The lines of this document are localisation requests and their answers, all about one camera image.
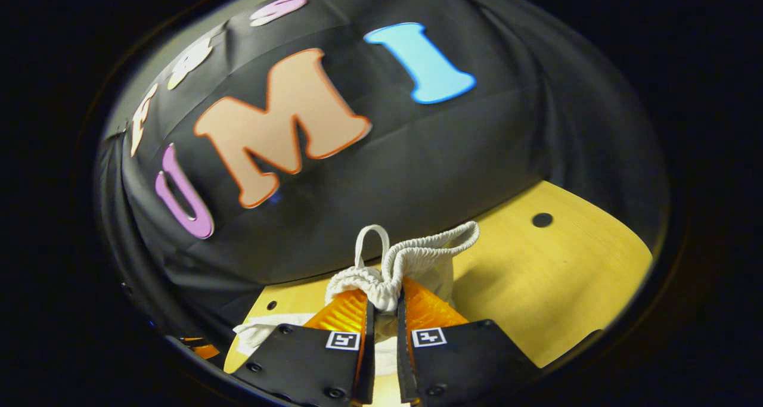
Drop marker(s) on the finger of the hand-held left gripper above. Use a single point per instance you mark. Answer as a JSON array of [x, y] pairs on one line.
[[204, 350]]

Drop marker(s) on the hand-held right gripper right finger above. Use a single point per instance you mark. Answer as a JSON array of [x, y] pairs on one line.
[[459, 359]]

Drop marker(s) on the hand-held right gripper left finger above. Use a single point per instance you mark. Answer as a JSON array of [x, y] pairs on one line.
[[310, 359]]

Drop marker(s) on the white jeans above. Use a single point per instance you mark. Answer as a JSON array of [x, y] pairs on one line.
[[387, 282]]

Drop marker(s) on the black backdrop cloth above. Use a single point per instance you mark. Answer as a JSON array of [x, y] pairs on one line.
[[417, 174]]

